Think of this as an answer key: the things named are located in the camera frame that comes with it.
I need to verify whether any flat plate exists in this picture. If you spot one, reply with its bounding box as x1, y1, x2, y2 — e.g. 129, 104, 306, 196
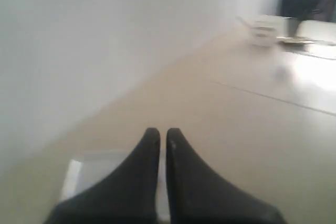
278, 37, 314, 46

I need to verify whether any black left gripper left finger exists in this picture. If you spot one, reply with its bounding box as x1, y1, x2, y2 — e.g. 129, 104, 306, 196
45, 128, 161, 224

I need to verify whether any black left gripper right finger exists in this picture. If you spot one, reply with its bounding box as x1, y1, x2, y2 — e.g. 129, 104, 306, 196
166, 128, 286, 223

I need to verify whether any white plastic tray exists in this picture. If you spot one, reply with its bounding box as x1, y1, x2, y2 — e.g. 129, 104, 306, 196
60, 150, 170, 223

